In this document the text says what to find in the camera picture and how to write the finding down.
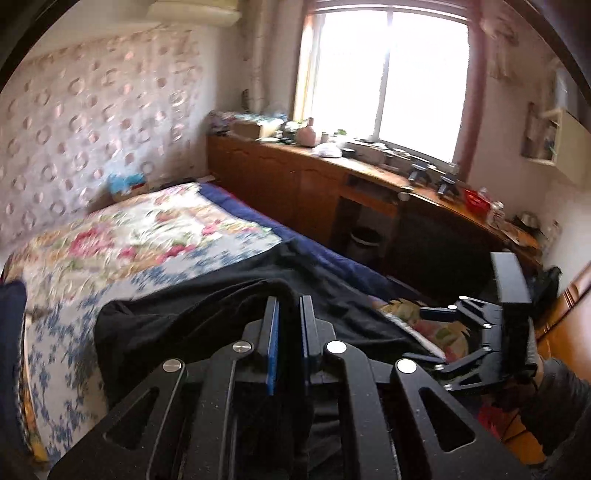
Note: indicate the spare black gripper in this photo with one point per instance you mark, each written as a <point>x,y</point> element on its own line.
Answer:
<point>419,173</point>
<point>449,187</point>

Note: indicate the dark blue quilt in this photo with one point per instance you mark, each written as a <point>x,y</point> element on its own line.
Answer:
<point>286,226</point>

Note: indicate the navy blue garment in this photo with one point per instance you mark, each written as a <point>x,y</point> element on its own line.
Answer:
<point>11,360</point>

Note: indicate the black bag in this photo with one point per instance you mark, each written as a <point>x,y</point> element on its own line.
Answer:
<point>547,288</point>

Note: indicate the pale window curtain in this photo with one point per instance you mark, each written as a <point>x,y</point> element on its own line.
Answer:
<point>272,55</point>

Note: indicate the black chair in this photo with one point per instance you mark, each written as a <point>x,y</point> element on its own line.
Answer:
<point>434,249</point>

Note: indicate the cream air conditioner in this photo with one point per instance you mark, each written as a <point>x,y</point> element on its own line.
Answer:
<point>194,11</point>

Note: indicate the pink side curtain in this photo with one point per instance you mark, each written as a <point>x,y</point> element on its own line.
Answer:
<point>503,41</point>

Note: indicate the yellow red patterned cushion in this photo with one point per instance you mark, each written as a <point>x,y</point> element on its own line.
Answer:
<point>443,332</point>

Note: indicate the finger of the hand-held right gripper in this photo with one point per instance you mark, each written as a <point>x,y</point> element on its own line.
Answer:
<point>461,367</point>
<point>457,311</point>

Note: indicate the floral bed blanket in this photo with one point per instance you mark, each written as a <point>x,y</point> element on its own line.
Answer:
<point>115,249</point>

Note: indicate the pink container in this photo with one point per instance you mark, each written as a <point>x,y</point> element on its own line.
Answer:
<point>305,134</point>

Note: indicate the long wooden cabinet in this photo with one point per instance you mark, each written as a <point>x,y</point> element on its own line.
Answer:
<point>277,184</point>

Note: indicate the clear plastic bottle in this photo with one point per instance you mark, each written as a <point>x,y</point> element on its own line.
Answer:
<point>497,214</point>

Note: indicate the metal pot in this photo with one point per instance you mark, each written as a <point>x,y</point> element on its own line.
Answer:
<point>528,221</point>

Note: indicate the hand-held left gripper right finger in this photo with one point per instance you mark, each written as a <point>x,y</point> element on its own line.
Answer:
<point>304,341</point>

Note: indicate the stack of papers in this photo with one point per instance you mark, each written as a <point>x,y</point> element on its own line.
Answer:
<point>221,122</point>

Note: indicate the blue plastic bag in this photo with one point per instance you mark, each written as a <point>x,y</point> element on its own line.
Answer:
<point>124,181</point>

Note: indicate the dark waste bin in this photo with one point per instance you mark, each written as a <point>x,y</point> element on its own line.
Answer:
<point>365,244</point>

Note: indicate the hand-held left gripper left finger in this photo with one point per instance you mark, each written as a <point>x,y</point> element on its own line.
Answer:
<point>272,346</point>

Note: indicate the red basket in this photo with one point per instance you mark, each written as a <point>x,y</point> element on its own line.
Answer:
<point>477,201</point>

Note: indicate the flat cardboard box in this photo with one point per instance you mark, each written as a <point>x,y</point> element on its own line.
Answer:
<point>245,130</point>

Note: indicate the person's right forearm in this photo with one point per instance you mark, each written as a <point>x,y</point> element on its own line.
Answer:
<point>558,401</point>

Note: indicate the cream wall shelf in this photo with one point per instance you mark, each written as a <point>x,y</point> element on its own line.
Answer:
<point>561,138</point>

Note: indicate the white plastic bag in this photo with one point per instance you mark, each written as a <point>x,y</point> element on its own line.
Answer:
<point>327,150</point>

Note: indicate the small cardboard box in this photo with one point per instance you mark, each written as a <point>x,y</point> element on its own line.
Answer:
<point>138,188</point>

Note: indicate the wooden framed window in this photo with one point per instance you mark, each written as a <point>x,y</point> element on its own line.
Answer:
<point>383,74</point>

